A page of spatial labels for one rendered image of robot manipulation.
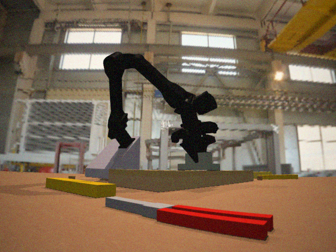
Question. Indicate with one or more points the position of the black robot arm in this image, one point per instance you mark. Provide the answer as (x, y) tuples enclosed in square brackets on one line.
[(114, 66)]

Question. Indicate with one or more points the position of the light orange panel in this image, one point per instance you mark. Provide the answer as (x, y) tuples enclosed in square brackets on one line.
[(171, 180)]

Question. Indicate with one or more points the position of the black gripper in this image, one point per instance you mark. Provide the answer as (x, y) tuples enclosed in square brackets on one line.
[(192, 143)]

